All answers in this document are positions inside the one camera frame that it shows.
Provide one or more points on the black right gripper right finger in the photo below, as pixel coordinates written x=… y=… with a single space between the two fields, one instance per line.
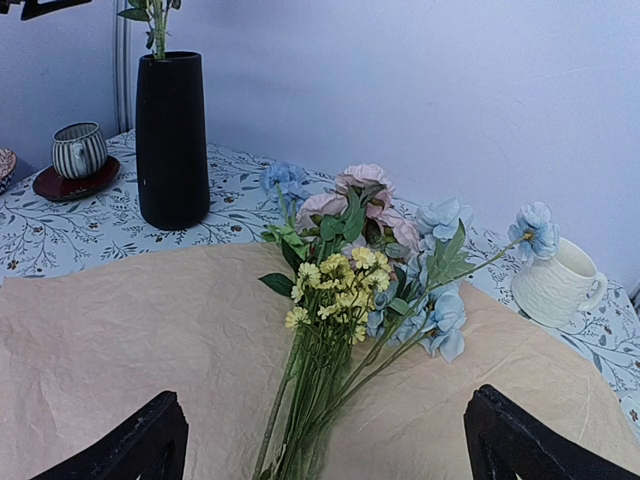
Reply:
x=506 y=442

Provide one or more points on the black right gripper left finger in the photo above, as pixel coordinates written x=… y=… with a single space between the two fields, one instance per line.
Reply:
x=150 y=444

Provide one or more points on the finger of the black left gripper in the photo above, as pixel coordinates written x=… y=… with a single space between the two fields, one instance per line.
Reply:
x=34 y=8

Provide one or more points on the white rose stem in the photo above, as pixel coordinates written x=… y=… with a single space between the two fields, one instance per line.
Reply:
x=155 y=14

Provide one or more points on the peach wrapping paper sheet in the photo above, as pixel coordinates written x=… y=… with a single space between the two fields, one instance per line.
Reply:
x=81 y=353

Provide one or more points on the green paper flower bouquet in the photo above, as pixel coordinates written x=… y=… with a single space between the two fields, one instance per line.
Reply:
x=366 y=285

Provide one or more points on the black tall vase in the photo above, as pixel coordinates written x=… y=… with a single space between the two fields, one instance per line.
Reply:
x=171 y=149

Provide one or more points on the black white striped cup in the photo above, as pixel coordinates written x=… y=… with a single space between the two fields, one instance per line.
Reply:
x=79 y=150

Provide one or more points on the red patterned bowl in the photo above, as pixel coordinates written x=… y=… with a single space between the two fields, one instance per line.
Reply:
x=8 y=162

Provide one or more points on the cream ceramic mug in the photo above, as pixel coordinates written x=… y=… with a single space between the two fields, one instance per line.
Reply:
x=554 y=290

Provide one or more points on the red floral saucer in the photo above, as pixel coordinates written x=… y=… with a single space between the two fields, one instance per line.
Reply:
x=53 y=187

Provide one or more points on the floral patterned table mat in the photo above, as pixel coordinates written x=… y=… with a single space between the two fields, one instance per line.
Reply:
x=41 y=239

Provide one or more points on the left aluminium post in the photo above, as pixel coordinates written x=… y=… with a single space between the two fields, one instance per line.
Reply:
x=122 y=69

